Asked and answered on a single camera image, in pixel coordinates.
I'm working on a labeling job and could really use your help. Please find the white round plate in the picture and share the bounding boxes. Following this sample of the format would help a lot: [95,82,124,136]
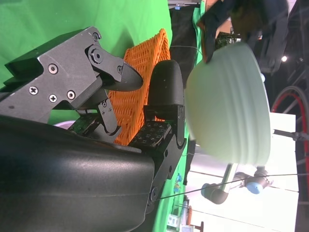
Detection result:
[53,121,74,130]

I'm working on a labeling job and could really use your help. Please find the thin black cable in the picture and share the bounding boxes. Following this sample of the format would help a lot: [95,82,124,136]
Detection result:
[159,173,309,200]

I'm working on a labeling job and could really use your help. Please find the red black curved hose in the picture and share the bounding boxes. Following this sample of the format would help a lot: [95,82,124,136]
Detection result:
[270,86,309,137]

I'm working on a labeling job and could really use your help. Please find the pale grey-green bowl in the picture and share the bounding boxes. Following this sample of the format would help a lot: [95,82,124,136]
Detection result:
[185,42,271,166]

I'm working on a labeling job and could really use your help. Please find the green cloth with print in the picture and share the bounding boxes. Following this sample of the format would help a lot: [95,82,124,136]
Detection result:
[144,0,207,232]

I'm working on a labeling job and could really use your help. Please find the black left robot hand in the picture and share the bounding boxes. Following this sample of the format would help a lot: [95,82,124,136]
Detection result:
[197,0,290,73]

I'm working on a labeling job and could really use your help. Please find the black backdrop cloth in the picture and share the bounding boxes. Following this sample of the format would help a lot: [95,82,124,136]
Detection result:
[168,6,201,89]

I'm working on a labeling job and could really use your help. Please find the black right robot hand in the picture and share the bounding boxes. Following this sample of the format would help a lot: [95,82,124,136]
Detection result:
[0,26,187,232]

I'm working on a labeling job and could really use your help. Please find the white teal carton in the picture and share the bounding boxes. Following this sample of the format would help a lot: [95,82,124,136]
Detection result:
[168,214,180,232]

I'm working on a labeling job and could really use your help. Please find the orange wicker basket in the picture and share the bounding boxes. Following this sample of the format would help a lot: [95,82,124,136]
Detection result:
[108,28,171,146]

